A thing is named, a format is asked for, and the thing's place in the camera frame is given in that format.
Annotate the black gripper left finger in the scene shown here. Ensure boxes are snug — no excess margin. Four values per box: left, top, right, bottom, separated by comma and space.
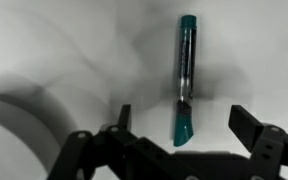
47, 104, 192, 180

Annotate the grey bowl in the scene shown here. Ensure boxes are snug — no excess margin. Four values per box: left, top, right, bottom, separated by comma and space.
0, 93, 80, 180

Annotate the teal marker pen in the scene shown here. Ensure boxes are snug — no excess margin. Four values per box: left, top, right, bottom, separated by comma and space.
172, 14, 198, 148

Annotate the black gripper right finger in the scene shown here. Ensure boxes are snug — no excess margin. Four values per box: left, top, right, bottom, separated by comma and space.
228, 104, 288, 180

